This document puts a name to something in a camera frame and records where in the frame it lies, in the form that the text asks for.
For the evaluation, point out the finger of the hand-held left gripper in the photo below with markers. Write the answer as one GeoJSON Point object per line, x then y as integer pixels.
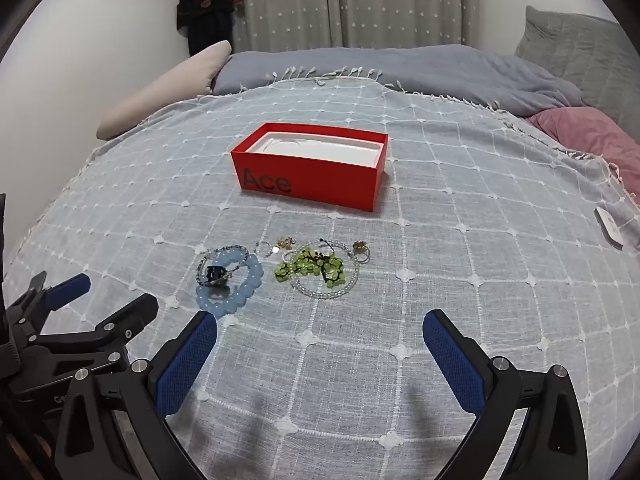
{"type": "Point", "coordinates": [70, 287]}
{"type": "Point", "coordinates": [125, 317]}

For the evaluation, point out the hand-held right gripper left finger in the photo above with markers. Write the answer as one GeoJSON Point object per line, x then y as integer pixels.
{"type": "Point", "coordinates": [185, 360]}

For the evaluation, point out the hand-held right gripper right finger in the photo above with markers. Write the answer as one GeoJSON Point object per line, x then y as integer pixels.
{"type": "Point", "coordinates": [450, 360]}

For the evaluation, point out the red cardboard box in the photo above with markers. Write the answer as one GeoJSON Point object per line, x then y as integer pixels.
{"type": "Point", "coordinates": [310, 185]}

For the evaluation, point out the small gold jewelry piece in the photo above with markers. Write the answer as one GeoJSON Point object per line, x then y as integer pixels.
{"type": "Point", "coordinates": [286, 243]}

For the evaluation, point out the grey checkered fringed blanket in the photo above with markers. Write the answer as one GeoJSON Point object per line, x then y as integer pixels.
{"type": "Point", "coordinates": [450, 210]}

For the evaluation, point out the small white device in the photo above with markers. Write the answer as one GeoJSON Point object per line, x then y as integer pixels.
{"type": "Point", "coordinates": [610, 227]}

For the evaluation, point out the beige pillow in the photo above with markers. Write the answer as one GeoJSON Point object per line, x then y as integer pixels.
{"type": "Point", "coordinates": [165, 90]}

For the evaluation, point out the pink pillow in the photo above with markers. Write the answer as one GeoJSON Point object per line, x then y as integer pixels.
{"type": "Point", "coordinates": [590, 135]}

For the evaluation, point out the grey-blue duvet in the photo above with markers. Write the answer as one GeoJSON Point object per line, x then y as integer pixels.
{"type": "Point", "coordinates": [400, 67]}

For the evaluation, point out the black hanging garment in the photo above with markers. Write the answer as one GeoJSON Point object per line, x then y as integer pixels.
{"type": "Point", "coordinates": [205, 10]}

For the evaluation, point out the grey quilted headboard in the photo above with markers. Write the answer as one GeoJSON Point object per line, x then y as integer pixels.
{"type": "Point", "coordinates": [575, 45]}

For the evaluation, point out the star-patterned curtain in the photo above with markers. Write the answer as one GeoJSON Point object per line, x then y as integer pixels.
{"type": "Point", "coordinates": [350, 0]}

